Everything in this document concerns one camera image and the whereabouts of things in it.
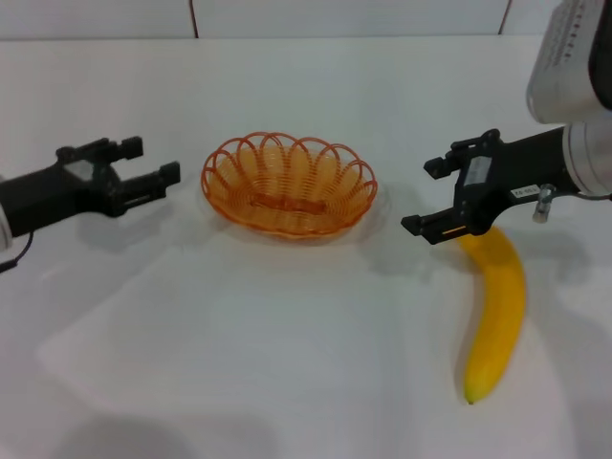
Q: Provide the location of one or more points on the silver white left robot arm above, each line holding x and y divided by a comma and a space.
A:
4, 232

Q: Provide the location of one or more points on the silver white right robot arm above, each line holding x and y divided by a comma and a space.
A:
564, 72

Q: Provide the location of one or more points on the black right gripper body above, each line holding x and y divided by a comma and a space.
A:
516, 165

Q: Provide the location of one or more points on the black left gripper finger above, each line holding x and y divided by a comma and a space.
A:
124, 149
148, 186

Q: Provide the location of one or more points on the yellow banana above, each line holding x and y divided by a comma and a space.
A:
502, 296

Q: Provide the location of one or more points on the orange woven plastic basket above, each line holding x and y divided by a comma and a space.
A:
291, 205

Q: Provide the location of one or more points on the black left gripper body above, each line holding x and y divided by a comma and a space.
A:
52, 191

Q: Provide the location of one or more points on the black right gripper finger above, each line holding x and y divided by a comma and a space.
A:
452, 160
440, 225

